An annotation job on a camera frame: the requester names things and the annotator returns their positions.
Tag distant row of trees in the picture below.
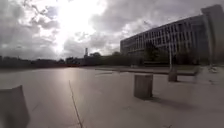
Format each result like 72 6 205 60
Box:
0 51 145 70

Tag grey paved plaza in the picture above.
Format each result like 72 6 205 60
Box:
0 66 224 128

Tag row of stone bollards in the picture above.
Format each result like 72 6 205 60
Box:
0 68 179 128

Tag low dark raised bed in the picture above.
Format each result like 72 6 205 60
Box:
94 65 197 77

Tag dark tree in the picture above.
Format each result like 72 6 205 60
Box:
143 41 161 66

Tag thin lamp pole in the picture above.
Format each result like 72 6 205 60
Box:
168 33 174 73

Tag large curved building with windows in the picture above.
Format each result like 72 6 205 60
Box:
119 3 224 66

